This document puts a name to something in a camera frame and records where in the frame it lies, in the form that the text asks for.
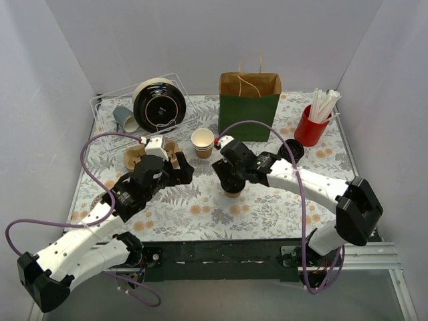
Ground single paper cup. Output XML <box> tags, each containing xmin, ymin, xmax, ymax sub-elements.
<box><xmin>224</xmin><ymin>191</ymin><xmax>241</xmax><ymax>199</ymax></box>

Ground green paper bag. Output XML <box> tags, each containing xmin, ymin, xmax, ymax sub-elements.
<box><xmin>218</xmin><ymin>56</ymin><xmax>282</xmax><ymax>142</ymax></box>

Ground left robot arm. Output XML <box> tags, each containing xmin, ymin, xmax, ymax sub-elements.
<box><xmin>17</xmin><ymin>152</ymin><xmax>194</xmax><ymax>312</ymax></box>

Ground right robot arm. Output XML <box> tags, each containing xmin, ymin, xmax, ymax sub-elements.
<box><xmin>212</xmin><ymin>136</ymin><xmax>383</xmax><ymax>266</ymax></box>

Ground stack of paper cups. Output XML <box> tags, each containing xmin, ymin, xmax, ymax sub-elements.
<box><xmin>191</xmin><ymin>128</ymin><xmax>215</xmax><ymax>159</ymax></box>

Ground cardboard cup carrier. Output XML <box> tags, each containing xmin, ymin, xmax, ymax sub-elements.
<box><xmin>124</xmin><ymin>139</ymin><xmax>182</xmax><ymax>172</ymax></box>

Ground black plate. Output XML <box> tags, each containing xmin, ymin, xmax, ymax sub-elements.
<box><xmin>132</xmin><ymin>78</ymin><xmax>187</xmax><ymax>133</ymax></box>

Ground stack of black lids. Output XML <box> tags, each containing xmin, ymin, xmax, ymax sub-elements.
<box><xmin>278</xmin><ymin>139</ymin><xmax>304</xmax><ymax>163</ymax></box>

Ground grey mug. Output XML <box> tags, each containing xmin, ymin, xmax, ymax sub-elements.
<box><xmin>113</xmin><ymin>106</ymin><xmax>139</xmax><ymax>133</ymax></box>

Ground patterned round coaster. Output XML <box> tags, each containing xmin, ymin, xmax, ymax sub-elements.
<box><xmin>90</xmin><ymin>193</ymin><xmax>104</xmax><ymax>210</ymax></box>

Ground red cup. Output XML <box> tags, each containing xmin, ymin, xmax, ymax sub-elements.
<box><xmin>294</xmin><ymin>105</ymin><xmax>330</xmax><ymax>147</ymax></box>

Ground floral table mat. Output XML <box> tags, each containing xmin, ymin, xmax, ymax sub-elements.
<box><xmin>68</xmin><ymin>92</ymin><xmax>355</xmax><ymax>241</ymax></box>

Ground white wrapped straws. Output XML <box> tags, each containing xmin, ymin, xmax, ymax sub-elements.
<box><xmin>308</xmin><ymin>88</ymin><xmax>341</xmax><ymax>124</ymax></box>

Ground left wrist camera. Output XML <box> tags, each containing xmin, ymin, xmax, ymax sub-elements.
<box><xmin>140</xmin><ymin>135</ymin><xmax>169</xmax><ymax>161</ymax></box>

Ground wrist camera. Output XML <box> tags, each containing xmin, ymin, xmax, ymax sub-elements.
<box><xmin>214</xmin><ymin>135</ymin><xmax>234</xmax><ymax>150</ymax></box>
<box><xmin>140</xmin><ymin>135</ymin><xmax>169</xmax><ymax>161</ymax></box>

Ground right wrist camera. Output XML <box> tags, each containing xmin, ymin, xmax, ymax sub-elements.
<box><xmin>214</xmin><ymin>135</ymin><xmax>234</xmax><ymax>150</ymax></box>

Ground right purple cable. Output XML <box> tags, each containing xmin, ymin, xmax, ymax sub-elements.
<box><xmin>217</xmin><ymin>120</ymin><xmax>345</xmax><ymax>295</ymax></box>

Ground purple cable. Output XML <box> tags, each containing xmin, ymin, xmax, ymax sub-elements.
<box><xmin>5</xmin><ymin>132</ymin><xmax>161</xmax><ymax>307</ymax></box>
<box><xmin>217</xmin><ymin>120</ymin><xmax>345</xmax><ymax>295</ymax></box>

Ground white wire dish rack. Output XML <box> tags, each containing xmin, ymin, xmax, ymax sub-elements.
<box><xmin>90</xmin><ymin>73</ymin><xmax>201</xmax><ymax>142</ymax></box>

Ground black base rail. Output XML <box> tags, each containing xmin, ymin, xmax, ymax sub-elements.
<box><xmin>142</xmin><ymin>238</ymin><xmax>302</xmax><ymax>282</ymax></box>

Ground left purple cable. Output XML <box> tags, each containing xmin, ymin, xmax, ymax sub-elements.
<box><xmin>5</xmin><ymin>132</ymin><xmax>161</xmax><ymax>307</ymax></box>

